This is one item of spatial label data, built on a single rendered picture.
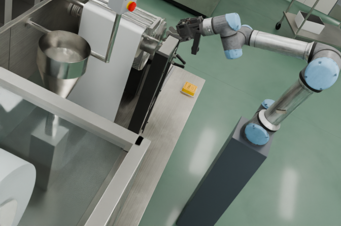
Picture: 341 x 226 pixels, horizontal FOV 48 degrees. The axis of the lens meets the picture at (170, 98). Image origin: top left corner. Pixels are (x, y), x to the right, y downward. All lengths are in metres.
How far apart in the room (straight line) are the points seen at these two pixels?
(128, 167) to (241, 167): 1.39
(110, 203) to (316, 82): 1.08
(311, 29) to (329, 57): 3.50
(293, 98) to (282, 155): 1.87
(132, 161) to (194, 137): 2.43
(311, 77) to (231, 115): 2.04
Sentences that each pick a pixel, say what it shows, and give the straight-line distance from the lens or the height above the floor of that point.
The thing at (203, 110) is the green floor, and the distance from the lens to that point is 3.45.
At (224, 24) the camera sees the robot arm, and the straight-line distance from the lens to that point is 1.64.
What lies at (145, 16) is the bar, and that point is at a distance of 1.49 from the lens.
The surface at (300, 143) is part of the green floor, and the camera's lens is 3.76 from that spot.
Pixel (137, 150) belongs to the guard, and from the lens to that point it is 0.77.
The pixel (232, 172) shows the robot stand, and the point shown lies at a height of 0.68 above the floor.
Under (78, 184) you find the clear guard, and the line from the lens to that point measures 0.72.
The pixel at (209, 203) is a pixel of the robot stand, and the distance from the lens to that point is 2.37.
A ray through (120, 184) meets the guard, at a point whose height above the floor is 1.60.
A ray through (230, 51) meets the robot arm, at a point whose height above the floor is 1.35.
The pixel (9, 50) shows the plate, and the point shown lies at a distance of 1.34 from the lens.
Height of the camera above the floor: 2.18
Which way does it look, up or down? 40 degrees down
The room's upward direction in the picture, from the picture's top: 24 degrees clockwise
